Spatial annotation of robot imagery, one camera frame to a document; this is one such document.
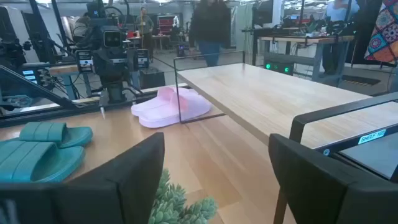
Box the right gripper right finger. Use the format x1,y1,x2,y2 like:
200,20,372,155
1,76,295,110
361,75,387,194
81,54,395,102
268,133,398,224

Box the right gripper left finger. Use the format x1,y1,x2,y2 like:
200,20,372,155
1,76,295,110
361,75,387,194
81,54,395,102
0,131,166,224

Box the pink rubber slide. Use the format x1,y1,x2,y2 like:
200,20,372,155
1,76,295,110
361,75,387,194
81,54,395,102
131,86,190,118
138,90,213,129

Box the teal rubber slide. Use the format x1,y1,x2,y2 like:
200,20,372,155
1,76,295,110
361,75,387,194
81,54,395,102
19,121,94,149
0,141,86,184

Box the green succulent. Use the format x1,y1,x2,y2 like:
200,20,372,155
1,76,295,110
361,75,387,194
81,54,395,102
148,169,218,224

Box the white shelf label sticker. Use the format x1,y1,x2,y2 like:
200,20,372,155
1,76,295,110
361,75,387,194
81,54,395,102
357,128,387,146

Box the black box with white labels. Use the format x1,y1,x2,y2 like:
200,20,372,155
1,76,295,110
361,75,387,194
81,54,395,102
135,48,150,70
76,49,94,75

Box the black floor box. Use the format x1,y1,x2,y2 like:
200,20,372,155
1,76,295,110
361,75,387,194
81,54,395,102
139,67,166,90

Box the person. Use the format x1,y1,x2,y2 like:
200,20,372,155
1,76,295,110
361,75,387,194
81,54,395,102
73,12,91,44
135,6,155,60
188,0,231,68
322,0,361,77

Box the red tool cabinet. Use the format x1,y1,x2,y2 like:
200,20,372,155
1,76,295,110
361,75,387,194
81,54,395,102
157,14,180,35

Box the black box with green lights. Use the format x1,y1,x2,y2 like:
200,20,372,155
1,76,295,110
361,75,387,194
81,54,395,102
263,52,295,77

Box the wooden background desk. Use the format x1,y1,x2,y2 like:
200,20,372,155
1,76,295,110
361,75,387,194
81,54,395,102
259,33,355,82

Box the black background monitor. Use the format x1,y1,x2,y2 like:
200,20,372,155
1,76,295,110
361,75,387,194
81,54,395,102
251,0,275,27

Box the colourful patchwork quilt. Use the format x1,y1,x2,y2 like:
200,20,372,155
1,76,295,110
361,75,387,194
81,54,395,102
363,0,398,65

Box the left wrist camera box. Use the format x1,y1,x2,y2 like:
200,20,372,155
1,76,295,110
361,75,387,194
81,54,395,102
99,26,124,50

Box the wood shelf with black frame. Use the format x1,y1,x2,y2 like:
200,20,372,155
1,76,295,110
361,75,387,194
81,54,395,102
172,50,398,184

